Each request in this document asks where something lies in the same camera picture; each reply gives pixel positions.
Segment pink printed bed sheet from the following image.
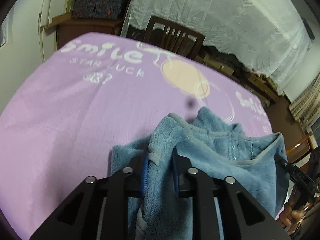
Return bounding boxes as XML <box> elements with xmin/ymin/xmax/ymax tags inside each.
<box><xmin>0</xmin><ymin>31</ymin><xmax>274</xmax><ymax>240</ymax></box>

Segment person's right hand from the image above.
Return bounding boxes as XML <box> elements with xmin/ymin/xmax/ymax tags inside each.
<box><xmin>278</xmin><ymin>196</ymin><xmax>312</xmax><ymax>233</ymax></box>

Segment brown wooden cabinet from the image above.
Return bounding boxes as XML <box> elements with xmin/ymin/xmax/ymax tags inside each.
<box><xmin>52</xmin><ymin>14</ymin><xmax>125</xmax><ymax>51</ymax></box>

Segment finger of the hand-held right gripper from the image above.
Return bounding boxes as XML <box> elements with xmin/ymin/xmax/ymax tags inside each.
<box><xmin>274</xmin><ymin>152</ymin><xmax>316</xmax><ymax>207</ymax></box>

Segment beige checked curtain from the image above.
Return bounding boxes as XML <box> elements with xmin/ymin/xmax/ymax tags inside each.
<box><xmin>289</xmin><ymin>74</ymin><xmax>320</xmax><ymax>128</ymax></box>

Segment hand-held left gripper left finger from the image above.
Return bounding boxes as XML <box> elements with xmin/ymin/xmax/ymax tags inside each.
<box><xmin>29</xmin><ymin>155</ymin><xmax>150</xmax><ymax>240</ymax></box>

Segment wooden shelf with flat boxes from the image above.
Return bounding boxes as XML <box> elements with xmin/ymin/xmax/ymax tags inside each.
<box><xmin>195</xmin><ymin>46</ymin><xmax>284</xmax><ymax>103</ymax></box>

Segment white leaning boards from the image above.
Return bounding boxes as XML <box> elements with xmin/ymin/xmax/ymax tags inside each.
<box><xmin>39</xmin><ymin>0</ymin><xmax>73</xmax><ymax>32</ymax></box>

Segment light wooden armchair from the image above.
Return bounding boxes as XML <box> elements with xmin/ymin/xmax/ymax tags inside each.
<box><xmin>285</xmin><ymin>132</ymin><xmax>316</xmax><ymax>167</ymax></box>

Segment blue fleece zip jacket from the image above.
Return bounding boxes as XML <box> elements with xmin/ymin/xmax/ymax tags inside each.
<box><xmin>110</xmin><ymin>106</ymin><xmax>290</xmax><ymax>240</ymax></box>

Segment dark wooden chair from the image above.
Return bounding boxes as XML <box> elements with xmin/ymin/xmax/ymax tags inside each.
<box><xmin>142</xmin><ymin>16</ymin><xmax>206</xmax><ymax>61</ymax></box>

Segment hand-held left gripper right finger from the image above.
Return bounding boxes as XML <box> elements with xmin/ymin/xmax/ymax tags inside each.
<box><xmin>171</xmin><ymin>146</ymin><xmax>292</xmax><ymax>240</ymax></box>

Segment white lace curtain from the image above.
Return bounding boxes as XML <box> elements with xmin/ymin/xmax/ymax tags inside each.
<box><xmin>122</xmin><ymin>0</ymin><xmax>313</xmax><ymax>95</ymax></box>

